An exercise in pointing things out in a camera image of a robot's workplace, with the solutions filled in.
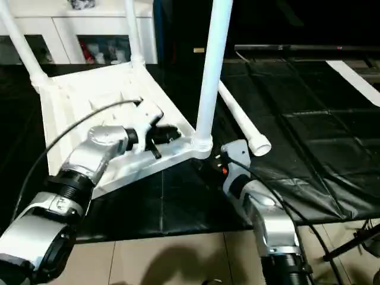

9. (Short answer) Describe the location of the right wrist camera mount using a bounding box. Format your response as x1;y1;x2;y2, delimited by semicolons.
221;140;250;179

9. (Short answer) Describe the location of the white flat board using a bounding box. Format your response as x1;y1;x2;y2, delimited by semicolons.
325;59;380;107

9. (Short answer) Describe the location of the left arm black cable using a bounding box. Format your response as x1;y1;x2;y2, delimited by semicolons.
12;98;143;208

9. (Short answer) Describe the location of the silver crumpled object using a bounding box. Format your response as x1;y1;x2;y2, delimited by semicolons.
68;0;96;10

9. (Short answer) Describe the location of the long black bar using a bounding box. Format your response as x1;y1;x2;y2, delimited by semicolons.
235;43;380;53

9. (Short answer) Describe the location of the white compartment tray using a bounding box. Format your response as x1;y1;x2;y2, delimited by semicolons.
37;59;213;200

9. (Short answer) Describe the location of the black work mat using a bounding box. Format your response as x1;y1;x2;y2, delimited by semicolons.
0;56;380;238

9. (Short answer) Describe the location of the white glass-door cabinet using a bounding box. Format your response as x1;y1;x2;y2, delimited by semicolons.
0;0;158;65

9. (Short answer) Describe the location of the black floor stand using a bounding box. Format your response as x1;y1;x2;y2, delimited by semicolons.
324;220;380;262

